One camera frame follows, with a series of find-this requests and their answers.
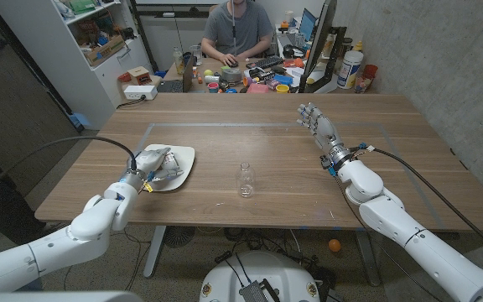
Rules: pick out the black computer monitor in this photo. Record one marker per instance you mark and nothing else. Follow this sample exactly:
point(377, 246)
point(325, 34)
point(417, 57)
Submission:
point(320, 38)

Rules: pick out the pink box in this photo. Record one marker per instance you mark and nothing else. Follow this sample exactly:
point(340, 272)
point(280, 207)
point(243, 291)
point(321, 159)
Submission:
point(258, 88)

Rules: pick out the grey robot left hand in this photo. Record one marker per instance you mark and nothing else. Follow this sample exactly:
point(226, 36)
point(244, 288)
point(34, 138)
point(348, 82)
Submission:
point(147, 163)

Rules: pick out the white paper plate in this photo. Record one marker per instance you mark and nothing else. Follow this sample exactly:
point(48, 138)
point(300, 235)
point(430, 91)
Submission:
point(185, 161)

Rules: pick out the cardboard box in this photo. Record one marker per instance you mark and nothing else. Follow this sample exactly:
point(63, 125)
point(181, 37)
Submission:
point(105, 51)

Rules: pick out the black computer mouse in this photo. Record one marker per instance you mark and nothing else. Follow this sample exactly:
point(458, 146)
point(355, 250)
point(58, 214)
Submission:
point(234, 64)

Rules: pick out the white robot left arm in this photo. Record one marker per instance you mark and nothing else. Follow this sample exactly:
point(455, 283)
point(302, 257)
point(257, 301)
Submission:
point(90, 222)

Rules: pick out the grey tape roll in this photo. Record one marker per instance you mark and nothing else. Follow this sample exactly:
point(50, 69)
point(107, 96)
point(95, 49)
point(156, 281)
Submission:
point(231, 74)

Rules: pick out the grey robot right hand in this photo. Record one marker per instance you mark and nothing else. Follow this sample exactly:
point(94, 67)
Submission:
point(326, 133)

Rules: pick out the small wooden box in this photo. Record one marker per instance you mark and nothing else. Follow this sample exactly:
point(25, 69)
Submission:
point(139, 75)

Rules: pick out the white power box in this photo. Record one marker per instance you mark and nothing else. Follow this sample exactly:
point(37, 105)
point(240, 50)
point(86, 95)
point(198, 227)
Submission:
point(140, 92)

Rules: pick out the black headphones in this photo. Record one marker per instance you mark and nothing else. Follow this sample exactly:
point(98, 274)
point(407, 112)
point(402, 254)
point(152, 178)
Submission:
point(292, 51)

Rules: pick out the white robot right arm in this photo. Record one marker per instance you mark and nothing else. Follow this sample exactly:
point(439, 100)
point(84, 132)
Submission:
point(413, 239)

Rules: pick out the dark wooden door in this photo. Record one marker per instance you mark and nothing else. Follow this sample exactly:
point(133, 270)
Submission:
point(23, 84)

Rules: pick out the grey tape table marking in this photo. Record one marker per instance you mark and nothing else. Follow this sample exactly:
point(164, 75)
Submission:
point(245, 124)

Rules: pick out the red cup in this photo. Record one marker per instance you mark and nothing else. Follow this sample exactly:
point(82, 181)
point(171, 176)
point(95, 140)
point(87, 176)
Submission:
point(370, 70)

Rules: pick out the orange ball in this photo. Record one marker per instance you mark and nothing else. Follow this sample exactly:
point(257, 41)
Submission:
point(334, 245)

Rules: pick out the blue screen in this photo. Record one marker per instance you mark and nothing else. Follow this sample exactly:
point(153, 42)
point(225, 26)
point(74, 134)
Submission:
point(307, 24)

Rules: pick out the yellow bowl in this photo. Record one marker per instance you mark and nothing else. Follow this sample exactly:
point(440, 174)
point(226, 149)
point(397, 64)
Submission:
point(282, 88)

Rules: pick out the clear bottle with yellow liquid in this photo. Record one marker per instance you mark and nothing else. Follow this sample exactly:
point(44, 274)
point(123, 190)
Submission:
point(178, 60)

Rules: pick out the black round fan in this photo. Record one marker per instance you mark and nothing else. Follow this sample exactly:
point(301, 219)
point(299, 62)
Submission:
point(178, 237)

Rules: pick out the white plastic tub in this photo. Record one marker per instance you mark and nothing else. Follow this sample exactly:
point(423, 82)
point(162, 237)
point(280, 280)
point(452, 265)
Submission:
point(349, 69)

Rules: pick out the thin white pole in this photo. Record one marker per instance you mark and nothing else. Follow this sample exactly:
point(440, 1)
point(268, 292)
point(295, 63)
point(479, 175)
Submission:
point(234, 25)

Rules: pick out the white shelf unit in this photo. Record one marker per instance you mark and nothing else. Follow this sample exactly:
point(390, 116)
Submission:
point(57, 63)

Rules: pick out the grey table leg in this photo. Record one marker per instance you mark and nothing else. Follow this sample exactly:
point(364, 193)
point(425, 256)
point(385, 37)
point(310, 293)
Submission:
point(154, 251)
point(367, 258)

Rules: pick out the white robot torso panel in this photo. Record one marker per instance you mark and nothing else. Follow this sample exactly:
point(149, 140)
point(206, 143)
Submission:
point(57, 297)

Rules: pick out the blue box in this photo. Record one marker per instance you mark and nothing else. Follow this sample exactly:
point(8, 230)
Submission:
point(283, 79)

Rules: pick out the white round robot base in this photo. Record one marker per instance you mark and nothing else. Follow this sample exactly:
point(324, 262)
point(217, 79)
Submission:
point(266, 268)

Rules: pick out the black laptop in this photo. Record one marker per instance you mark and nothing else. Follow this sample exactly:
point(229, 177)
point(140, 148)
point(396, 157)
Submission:
point(172, 86)

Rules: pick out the clear glass jar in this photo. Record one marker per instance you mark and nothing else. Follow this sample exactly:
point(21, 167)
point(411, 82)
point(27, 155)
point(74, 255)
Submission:
point(245, 180)
point(196, 54)

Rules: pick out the cluttered wooden desk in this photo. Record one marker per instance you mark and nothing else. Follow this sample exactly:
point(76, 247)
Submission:
point(214, 63)

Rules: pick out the black keyboard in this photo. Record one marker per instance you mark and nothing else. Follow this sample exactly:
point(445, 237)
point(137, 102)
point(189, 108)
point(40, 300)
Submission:
point(268, 62)

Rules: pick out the person in grey t-shirt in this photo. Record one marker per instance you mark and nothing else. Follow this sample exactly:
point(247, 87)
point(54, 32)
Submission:
point(245, 25)

